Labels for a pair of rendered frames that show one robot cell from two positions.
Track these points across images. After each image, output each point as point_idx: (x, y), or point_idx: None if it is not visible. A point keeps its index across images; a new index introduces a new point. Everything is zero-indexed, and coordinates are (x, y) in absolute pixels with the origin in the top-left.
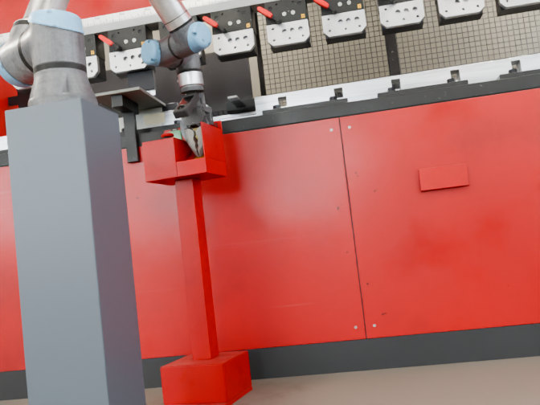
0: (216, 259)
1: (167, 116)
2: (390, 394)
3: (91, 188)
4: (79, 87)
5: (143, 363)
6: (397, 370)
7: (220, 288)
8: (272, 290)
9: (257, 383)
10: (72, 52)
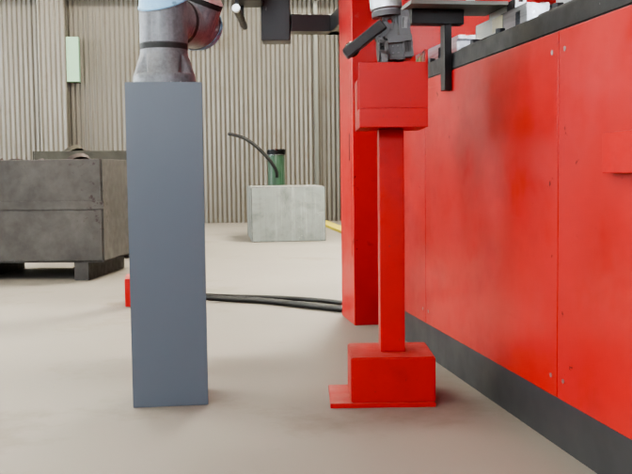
0: (480, 231)
1: (504, 21)
2: (401, 465)
3: (130, 164)
4: (149, 67)
5: (447, 339)
6: (553, 460)
7: (481, 271)
8: (506, 289)
9: (469, 404)
10: (150, 32)
